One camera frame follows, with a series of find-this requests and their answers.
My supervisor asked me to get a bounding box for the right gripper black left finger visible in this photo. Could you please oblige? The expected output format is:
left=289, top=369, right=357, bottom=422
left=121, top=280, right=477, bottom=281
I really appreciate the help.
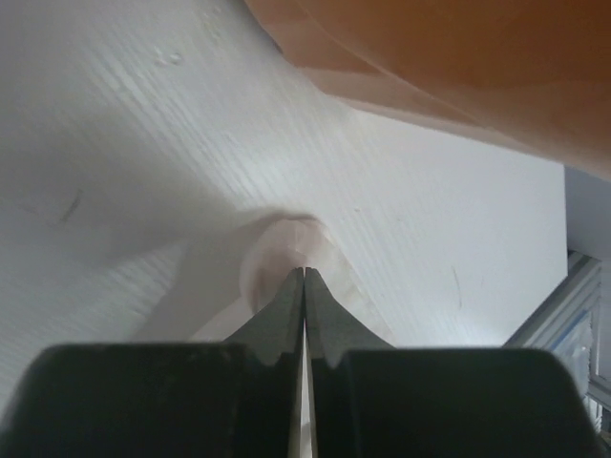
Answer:
left=1, top=269, right=305, bottom=457

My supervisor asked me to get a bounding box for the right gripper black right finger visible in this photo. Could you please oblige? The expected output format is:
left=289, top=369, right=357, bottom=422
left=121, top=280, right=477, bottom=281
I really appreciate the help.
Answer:
left=304, top=268, right=605, bottom=457

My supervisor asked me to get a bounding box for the orange plastic bin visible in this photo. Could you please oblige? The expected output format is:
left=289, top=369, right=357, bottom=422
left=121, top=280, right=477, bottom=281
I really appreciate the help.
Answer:
left=248, top=0, right=610, bottom=177

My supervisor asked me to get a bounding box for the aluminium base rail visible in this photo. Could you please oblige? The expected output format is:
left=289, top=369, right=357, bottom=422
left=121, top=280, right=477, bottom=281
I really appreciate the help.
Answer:
left=504, top=251, right=610, bottom=429

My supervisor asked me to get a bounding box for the white and green t shirt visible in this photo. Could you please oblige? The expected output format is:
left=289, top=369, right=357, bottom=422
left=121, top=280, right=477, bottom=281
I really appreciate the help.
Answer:
left=0, top=0, right=397, bottom=383

